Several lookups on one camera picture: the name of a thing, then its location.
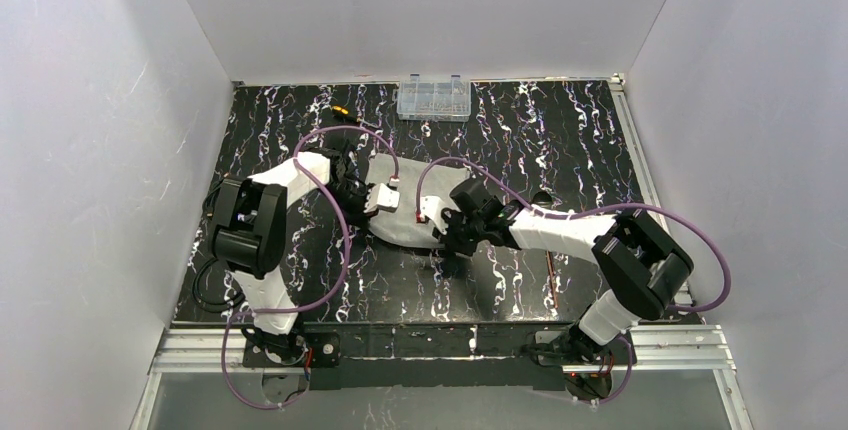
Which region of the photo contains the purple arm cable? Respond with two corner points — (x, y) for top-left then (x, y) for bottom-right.
(219, 126), (403, 411)
(414, 156), (733, 405)

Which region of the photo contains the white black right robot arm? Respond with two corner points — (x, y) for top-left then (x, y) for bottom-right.
(417, 178), (694, 349)

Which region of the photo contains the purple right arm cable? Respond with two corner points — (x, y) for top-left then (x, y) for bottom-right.
(414, 156), (733, 405)

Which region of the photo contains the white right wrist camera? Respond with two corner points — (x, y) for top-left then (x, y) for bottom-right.
(415, 196), (448, 233)

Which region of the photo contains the clear plastic compartment box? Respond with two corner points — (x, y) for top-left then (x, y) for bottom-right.
(397, 74), (471, 122)

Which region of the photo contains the black copper spoon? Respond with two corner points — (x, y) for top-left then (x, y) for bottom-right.
(531, 191), (563, 310)

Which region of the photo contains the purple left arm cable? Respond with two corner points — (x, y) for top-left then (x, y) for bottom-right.
(219, 126), (403, 411)

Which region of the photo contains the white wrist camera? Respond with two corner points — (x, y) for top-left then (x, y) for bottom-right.
(415, 196), (448, 233)
(363, 183), (400, 216)

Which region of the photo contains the grey cloth napkin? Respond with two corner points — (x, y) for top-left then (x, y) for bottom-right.
(368, 157), (470, 250)

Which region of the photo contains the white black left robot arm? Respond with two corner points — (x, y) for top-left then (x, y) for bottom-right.
(209, 137), (370, 335)

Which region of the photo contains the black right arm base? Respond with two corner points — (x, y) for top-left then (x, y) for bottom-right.
(523, 324), (637, 371)

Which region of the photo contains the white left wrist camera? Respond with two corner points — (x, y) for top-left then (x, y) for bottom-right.
(363, 183), (400, 216)

